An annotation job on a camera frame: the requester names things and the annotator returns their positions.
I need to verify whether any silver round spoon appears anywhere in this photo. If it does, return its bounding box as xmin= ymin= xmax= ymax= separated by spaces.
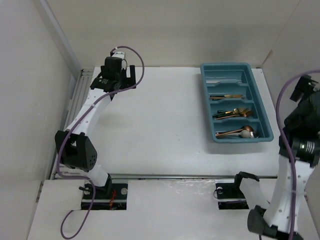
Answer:
xmin=250 ymin=130 xmax=260 ymax=138

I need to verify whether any gold fork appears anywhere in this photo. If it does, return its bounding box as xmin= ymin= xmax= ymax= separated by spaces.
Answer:
xmin=218 ymin=108 xmax=254 ymax=117

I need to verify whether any copper spoon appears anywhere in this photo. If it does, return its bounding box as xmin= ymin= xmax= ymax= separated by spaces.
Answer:
xmin=215 ymin=125 xmax=254 ymax=137

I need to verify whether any white plastic spoon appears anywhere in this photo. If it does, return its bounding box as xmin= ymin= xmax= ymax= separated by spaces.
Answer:
xmin=216 ymin=129 xmax=252 ymax=138

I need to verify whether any gold knife green handle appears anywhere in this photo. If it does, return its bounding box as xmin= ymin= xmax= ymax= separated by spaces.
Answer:
xmin=209 ymin=94 xmax=245 ymax=101

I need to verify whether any rose copper fork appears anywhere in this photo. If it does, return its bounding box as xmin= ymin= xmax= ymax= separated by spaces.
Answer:
xmin=214 ymin=114 xmax=242 ymax=120

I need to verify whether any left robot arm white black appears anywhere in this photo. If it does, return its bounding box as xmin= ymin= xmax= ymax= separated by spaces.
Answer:
xmin=54 ymin=51 xmax=136 ymax=199

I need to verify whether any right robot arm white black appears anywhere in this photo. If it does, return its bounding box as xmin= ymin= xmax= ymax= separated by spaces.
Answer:
xmin=231 ymin=72 xmax=320 ymax=240

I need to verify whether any blue plastic cutlery tray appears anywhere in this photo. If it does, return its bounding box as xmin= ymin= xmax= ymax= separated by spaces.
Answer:
xmin=200 ymin=63 xmax=274 ymax=144

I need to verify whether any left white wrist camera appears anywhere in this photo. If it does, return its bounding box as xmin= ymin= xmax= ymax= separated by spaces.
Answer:
xmin=110 ymin=49 xmax=126 ymax=60

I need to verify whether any aluminium rail frame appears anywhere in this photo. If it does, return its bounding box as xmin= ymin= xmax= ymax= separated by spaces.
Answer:
xmin=49 ymin=68 xmax=95 ymax=180

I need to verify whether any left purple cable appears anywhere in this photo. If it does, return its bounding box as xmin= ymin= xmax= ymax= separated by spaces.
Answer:
xmin=56 ymin=45 xmax=146 ymax=238

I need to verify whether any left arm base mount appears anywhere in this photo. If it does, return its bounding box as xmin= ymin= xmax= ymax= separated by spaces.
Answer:
xmin=79 ymin=183 xmax=128 ymax=211

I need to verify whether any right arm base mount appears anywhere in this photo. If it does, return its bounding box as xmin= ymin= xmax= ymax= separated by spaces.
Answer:
xmin=213 ymin=182 xmax=249 ymax=210

